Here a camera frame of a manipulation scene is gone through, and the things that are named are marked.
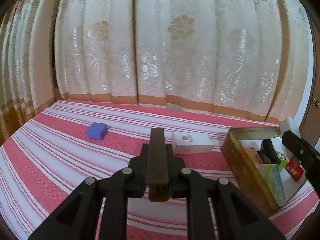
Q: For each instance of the black ribbed heat sink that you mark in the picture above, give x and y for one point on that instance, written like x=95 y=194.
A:
x=267 y=152

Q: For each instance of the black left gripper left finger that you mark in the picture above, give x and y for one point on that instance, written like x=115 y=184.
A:
x=97 y=209

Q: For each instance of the white power adapter cube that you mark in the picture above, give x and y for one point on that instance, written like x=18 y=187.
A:
x=289 y=124

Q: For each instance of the dark brown long bar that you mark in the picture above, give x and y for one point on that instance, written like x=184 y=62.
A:
x=157 y=174

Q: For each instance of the green labelled clear plastic box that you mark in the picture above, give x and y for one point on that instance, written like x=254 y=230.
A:
x=271 y=176

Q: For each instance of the cream floral curtain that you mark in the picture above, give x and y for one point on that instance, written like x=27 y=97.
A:
x=243 y=58

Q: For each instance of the red white striped bedspread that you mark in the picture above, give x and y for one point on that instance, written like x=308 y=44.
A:
x=50 y=155

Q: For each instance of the brass door knob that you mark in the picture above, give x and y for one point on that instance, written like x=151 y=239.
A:
x=316 y=102

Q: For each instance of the gold metal tin tray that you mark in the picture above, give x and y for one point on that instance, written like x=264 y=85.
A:
x=246 y=173

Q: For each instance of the white box red logo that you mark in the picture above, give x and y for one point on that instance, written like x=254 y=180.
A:
x=191 y=143

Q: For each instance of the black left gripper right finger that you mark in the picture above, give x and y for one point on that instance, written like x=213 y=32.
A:
x=215 y=206

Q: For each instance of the lime green small box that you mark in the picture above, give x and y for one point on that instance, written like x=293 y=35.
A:
x=283 y=160

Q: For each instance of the copper pink rectangular tin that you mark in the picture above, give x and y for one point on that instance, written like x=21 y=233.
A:
x=253 y=156

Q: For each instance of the brown wooden door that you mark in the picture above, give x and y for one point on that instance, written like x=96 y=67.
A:
x=309 y=129

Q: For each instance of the small red box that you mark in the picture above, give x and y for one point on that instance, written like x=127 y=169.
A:
x=296 y=172

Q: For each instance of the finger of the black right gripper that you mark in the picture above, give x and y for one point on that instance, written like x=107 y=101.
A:
x=306 y=154

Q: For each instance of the blue small box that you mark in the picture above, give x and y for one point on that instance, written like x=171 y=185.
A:
x=97 y=131

